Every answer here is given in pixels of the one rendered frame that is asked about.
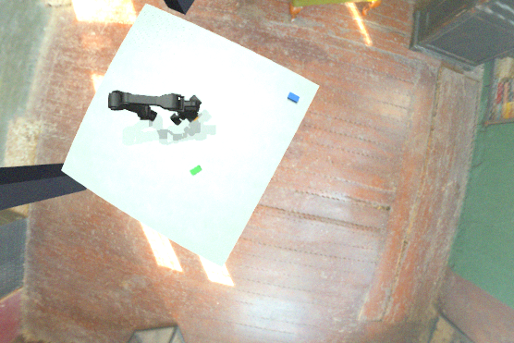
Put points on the small green block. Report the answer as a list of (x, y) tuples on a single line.
[(195, 170)]

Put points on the small blue block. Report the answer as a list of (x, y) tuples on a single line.
[(293, 97)]

